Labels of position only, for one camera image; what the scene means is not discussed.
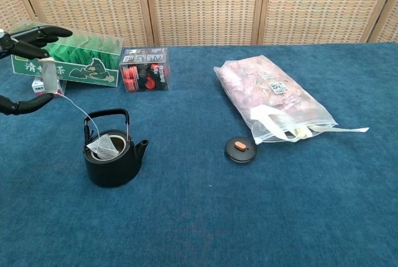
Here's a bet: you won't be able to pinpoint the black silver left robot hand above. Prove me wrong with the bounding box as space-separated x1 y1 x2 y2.
0 25 74 116

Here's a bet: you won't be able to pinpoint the tea bag with string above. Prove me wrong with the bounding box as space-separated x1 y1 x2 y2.
55 91 119 161

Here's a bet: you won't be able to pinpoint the green tea box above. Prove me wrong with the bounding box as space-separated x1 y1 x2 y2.
9 19 124 88

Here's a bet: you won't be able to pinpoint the black teapot lid orange knob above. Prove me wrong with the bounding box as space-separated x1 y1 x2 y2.
224 136 258 164

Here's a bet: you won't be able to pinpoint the translucent bag pink contents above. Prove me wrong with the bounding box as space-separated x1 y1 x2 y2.
213 56 370 145

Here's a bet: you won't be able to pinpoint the small white pink box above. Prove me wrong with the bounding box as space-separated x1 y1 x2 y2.
31 77 68 98

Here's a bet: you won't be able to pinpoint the clear box red black capsules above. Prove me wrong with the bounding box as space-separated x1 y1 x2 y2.
119 47 170 93

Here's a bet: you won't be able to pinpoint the woven wooden folding screen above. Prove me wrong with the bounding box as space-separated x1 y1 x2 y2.
0 0 398 55

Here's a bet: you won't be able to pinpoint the blue table cloth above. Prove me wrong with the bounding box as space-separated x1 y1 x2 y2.
0 42 398 267

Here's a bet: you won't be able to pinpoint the black teapot with handle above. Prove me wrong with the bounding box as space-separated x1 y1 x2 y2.
82 108 150 189

